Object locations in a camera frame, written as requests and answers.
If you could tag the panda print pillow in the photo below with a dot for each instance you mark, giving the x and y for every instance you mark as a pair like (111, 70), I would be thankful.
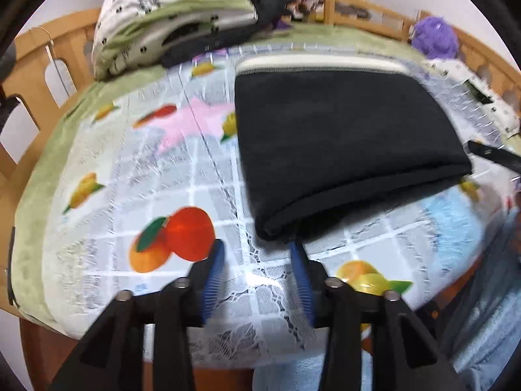
(488, 89)

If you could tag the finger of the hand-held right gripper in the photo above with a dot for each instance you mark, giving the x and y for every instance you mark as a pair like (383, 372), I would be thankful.
(492, 154)

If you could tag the purple plush toy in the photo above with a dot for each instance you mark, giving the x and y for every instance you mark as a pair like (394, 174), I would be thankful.
(435, 36)

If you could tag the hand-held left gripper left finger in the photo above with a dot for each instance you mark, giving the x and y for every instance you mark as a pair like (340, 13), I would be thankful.
(212, 277)

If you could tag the black pants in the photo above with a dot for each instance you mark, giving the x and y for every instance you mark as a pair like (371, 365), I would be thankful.
(346, 142)

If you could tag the wooden bed frame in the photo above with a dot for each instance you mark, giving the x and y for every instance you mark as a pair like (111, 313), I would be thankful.
(69, 44)

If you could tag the panda print quilt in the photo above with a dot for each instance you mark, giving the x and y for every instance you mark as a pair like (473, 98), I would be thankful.
(163, 16)

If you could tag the fruit print lace cloth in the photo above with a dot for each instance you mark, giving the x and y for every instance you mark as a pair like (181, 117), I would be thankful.
(122, 179)

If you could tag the white folded cloth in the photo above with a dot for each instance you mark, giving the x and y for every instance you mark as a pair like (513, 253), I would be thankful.
(325, 64)

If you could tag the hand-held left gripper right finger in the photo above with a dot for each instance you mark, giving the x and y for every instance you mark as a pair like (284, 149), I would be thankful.
(303, 289)

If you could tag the green bed blanket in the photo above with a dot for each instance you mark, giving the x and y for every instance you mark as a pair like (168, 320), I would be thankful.
(49, 159)

